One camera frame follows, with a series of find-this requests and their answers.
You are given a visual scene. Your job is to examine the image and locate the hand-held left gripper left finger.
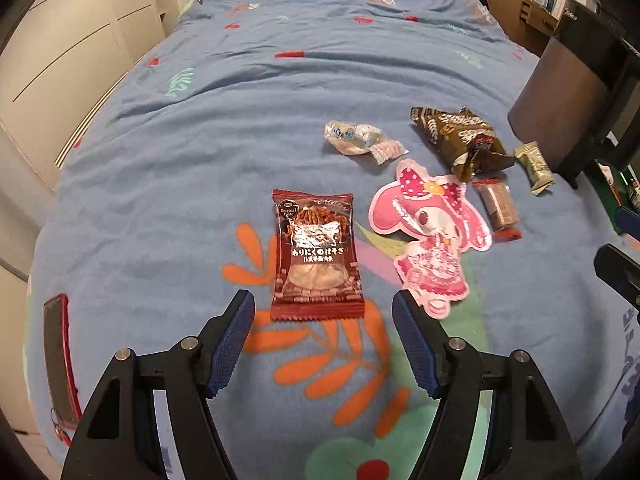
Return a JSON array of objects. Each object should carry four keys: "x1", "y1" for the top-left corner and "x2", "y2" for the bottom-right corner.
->
[{"x1": 60, "y1": 290, "x2": 256, "y2": 480}]

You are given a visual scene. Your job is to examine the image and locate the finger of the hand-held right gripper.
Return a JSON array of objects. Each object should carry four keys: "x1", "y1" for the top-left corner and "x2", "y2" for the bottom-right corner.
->
[
  {"x1": 593, "y1": 243, "x2": 640, "y2": 312},
  {"x1": 614, "y1": 204, "x2": 640, "y2": 237}
]

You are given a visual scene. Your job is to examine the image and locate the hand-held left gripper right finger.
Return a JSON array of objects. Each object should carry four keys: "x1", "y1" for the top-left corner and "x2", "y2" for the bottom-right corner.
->
[{"x1": 392, "y1": 289, "x2": 584, "y2": 480}]

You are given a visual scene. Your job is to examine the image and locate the small olive candy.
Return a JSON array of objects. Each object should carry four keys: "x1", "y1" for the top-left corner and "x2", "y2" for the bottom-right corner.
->
[{"x1": 514, "y1": 141, "x2": 556, "y2": 196}]

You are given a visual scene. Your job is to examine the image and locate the dark red snack packet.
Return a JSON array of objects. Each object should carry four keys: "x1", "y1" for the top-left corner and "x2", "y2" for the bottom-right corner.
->
[{"x1": 270, "y1": 189, "x2": 366, "y2": 322}]

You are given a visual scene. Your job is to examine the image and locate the pink character-shaped snack packet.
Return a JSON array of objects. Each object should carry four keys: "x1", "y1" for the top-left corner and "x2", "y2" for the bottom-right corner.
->
[{"x1": 367, "y1": 158, "x2": 493, "y2": 318}]

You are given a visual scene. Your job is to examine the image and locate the red-ended wafer packet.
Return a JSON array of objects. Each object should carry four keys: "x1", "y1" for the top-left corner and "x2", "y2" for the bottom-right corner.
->
[{"x1": 471, "y1": 174, "x2": 523, "y2": 242}]

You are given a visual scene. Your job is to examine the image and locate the brown snack bag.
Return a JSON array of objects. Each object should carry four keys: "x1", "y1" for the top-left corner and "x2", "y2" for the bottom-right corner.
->
[{"x1": 410, "y1": 104, "x2": 516, "y2": 183}]

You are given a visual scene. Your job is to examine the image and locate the white and brown cookie packet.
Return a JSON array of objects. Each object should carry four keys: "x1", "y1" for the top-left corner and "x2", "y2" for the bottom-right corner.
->
[{"x1": 323, "y1": 120, "x2": 409, "y2": 165}]

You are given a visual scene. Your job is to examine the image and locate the red-edged phone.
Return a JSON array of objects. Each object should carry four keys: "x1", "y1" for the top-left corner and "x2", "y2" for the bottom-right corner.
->
[{"x1": 42, "y1": 293, "x2": 83, "y2": 447}]

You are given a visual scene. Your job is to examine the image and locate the wooden nightstand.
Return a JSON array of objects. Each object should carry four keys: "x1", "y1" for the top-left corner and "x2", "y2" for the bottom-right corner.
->
[{"x1": 487, "y1": 0, "x2": 558, "y2": 58}]

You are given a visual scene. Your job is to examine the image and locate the white wardrobe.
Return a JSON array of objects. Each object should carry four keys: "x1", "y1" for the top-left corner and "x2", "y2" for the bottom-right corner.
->
[{"x1": 0, "y1": 0, "x2": 198, "y2": 196}]

